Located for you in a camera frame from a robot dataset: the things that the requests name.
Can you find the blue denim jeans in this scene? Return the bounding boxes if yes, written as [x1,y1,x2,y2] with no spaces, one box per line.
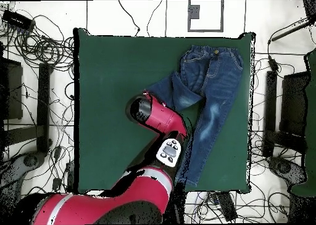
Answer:
[145,44,244,188]

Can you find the black equipment stand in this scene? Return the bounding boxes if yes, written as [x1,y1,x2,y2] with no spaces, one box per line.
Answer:
[262,70,308,158]
[0,59,53,153]

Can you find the black power adapter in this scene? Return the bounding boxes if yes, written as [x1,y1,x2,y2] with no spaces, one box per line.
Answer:
[267,55,280,72]
[52,177,62,192]
[53,145,62,162]

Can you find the black cable tangle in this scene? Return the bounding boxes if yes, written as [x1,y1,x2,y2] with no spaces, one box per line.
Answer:
[0,12,75,70]

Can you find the black power strip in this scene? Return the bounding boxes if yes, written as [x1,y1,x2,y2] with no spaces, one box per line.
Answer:
[1,9,36,31]

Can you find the grey square frame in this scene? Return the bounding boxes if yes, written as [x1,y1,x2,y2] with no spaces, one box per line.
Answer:
[187,0,225,33]

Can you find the dark green table cloth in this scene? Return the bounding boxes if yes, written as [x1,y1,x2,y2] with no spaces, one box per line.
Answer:
[73,27,256,195]

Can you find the black rod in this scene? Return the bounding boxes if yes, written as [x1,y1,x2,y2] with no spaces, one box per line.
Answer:
[270,17,311,42]

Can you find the dark grey square plate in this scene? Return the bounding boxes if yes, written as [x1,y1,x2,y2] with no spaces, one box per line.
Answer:
[189,4,201,20]

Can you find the grey wheeled base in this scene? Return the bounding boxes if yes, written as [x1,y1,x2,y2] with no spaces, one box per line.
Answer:
[0,151,48,225]
[267,155,309,189]

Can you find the black rectangular box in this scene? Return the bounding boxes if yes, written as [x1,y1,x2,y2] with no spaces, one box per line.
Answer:
[216,191,238,222]

